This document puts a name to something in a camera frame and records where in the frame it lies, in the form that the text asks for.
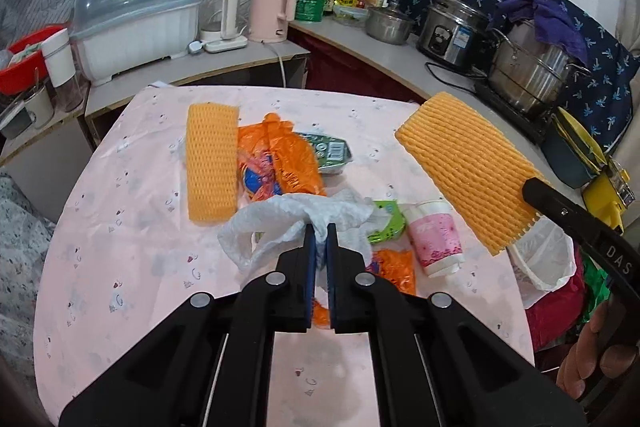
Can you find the green plastic bag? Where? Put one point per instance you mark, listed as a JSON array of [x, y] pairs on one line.
[[602, 287]]

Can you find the large steel steamer pot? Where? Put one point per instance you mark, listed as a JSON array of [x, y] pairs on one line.
[[535, 72]]

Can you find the yellow plastic container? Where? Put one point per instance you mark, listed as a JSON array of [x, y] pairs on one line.
[[605, 202]]

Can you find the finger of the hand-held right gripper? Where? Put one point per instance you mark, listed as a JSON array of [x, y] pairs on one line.
[[550, 199]]

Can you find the red cloth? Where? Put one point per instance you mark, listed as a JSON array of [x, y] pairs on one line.
[[555, 312]]

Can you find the stack of bowls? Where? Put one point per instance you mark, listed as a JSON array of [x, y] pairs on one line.
[[572, 152]]

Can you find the green and orange box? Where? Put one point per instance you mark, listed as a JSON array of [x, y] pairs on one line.
[[387, 222]]

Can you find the steel rice cooker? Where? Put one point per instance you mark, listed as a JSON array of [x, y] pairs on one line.
[[455, 34]]

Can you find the white plastic bag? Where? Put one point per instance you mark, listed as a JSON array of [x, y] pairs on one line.
[[280, 217]]

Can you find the steel bowl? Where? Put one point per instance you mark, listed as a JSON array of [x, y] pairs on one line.
[[390, 24]]

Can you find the orange foam fruit net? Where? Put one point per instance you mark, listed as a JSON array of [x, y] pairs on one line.
[[210, 162], [465, 157]]

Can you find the white dish rack grey lid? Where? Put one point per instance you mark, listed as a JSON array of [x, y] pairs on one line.
[[135, 27]]

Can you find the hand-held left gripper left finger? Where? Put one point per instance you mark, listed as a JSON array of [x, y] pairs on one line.
[[311, 277]]

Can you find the orange mesh net bag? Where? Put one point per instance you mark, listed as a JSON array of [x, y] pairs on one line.
[[395, 269]]

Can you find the red plastic basin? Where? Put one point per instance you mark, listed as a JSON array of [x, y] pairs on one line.
[[22, 67]]

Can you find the person's right hand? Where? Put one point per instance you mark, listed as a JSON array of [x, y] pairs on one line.
[[592, 332]]

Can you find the purple cloth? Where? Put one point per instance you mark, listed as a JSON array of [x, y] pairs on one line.
[[550, 19]]

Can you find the pink printed tablecloth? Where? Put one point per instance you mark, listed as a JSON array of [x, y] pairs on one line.
[[125, 282]]

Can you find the white-lidded glass jar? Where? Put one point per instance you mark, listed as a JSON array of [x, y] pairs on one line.
[[60, 62]]

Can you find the white mug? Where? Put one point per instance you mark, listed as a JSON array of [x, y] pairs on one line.
[[39, 109]]

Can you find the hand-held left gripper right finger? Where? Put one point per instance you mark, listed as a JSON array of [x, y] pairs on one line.
[[331, 277]]

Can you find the clear food container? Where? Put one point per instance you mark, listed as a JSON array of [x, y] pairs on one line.
[[350, 14]]

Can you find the black induction cooker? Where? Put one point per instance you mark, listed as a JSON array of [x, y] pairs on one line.
[[505, 107]]

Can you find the green floral drink carton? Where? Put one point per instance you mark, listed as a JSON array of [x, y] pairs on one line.
[[327, 152]]

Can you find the orange plastic bag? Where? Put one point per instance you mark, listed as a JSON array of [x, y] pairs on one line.
[[285, 157]]

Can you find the pink paper cup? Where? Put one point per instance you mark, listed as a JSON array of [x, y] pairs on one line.
[[435, 237]]

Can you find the floral bedding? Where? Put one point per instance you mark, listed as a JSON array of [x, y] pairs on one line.
[[20, 247]]

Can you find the pink electric kettle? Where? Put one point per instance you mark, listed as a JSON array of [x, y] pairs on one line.
[[270, 9]]

